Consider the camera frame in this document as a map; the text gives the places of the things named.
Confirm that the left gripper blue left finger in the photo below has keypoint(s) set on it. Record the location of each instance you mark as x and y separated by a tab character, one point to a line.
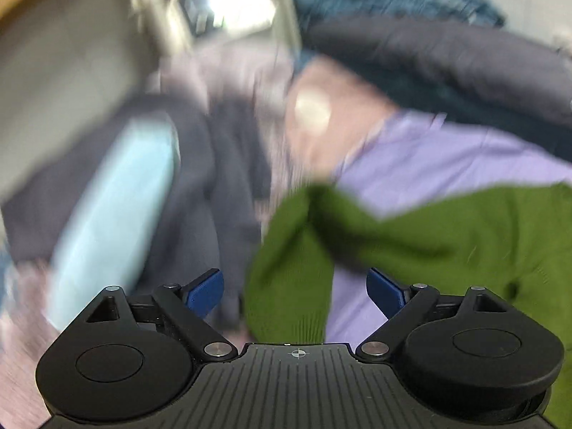
205	293

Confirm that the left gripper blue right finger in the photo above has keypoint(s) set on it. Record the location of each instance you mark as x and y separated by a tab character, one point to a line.
387	294

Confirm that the green knit sweater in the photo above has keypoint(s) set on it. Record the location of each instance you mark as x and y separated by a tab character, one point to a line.
514	240

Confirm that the pink grey clothes pile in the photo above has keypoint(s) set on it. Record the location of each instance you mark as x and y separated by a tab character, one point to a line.
259	74

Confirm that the light blue garment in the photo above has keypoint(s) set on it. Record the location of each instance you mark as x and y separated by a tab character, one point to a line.
108	235

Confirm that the dark grey garment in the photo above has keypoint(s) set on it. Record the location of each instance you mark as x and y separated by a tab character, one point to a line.
208	219

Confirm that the purple floral bed sheet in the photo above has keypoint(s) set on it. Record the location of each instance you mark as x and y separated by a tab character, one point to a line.
391	161

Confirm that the striped grey garment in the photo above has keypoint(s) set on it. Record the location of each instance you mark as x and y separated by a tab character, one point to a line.
25	335

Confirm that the dark grey blanket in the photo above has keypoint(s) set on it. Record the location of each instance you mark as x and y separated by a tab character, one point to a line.
476	75

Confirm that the white control panel cabinet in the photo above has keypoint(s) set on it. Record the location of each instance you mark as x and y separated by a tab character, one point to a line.
180	25

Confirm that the blue fuzzy blanket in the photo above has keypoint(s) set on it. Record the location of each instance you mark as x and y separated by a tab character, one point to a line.
475	12

